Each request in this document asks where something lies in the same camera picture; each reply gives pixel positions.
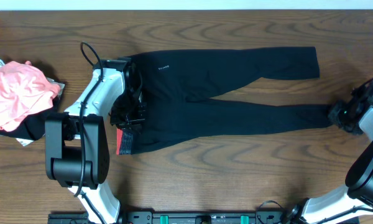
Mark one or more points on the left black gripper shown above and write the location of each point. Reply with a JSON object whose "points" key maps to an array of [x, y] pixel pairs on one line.
{"points": [[137, 122]]}

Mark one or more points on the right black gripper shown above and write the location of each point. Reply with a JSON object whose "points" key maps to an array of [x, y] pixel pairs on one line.
{"points": [[334, 115]]}

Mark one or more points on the black leggings red waistband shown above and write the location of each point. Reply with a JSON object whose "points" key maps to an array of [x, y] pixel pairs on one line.
{"points": [[182, 89]]}

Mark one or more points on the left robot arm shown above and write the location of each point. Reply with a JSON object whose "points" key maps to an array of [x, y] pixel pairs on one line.
{"points": [[76, 146]]}

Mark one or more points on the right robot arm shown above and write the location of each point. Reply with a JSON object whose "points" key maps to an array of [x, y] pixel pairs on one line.
{"points": [[355, 197]]}

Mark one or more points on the black folded garment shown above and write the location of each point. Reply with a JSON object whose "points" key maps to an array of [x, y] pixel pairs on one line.
{"points": [[33, 126]]}

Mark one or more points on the pink crumpled garment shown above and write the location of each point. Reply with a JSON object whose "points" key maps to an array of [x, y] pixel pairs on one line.
{"points": [[24, 91]]}

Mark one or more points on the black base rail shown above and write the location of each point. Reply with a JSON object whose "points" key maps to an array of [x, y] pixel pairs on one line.
{"points": [[147, 217]]}

